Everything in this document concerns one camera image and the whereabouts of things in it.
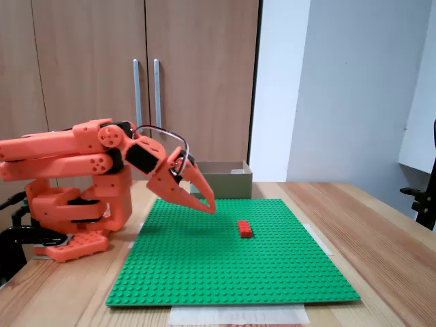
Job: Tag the black table clamp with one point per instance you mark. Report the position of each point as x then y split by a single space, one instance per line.
20 235

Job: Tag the black stand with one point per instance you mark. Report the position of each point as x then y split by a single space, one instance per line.
425 211

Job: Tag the brown wooden cabinet door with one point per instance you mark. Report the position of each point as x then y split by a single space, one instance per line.
204 51
85 34
13 41

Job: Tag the green lego baseplate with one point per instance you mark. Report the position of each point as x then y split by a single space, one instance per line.
204 265

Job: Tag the masking tape strip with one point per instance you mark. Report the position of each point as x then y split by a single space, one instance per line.
131 244
323 245
238 315

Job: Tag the red lego block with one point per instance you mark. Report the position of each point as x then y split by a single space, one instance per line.
245 230

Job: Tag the brown cardboard box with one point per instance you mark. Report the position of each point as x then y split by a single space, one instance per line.
231 187

